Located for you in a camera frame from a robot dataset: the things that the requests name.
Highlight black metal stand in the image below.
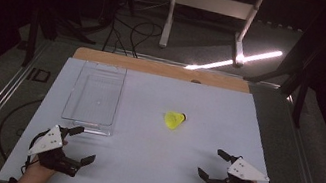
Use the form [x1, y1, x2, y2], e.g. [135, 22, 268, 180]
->
[20, 1, 101, 80]
[237, 35, 318, 130]

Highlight person's left hand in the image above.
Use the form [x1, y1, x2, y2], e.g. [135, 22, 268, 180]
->
[18, 154, 59, 183]

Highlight black floor cables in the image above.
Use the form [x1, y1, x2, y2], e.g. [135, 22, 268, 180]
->
[101, 12, 166, 63]

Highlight white metal desk frame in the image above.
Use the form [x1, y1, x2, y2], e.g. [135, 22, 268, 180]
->
[157, 0, 266, 71]

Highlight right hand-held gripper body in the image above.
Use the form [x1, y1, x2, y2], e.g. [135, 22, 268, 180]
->
[207, 151, 274, 183]

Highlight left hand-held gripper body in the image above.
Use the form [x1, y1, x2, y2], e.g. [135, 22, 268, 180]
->
[23, 119, 89, 179]

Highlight black floor frame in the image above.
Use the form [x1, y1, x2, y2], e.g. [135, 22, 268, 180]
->
[26, 66, 53, 86]

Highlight pale blue table board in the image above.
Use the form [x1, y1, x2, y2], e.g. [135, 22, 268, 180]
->
[0, 48, 299, 183]

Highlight yellow shuttlecock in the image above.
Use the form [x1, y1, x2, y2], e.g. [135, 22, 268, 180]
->
[162, 108, 189, 133]

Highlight clear plastic tray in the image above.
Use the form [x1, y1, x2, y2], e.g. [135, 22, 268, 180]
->
[58, 57, 130, 139]

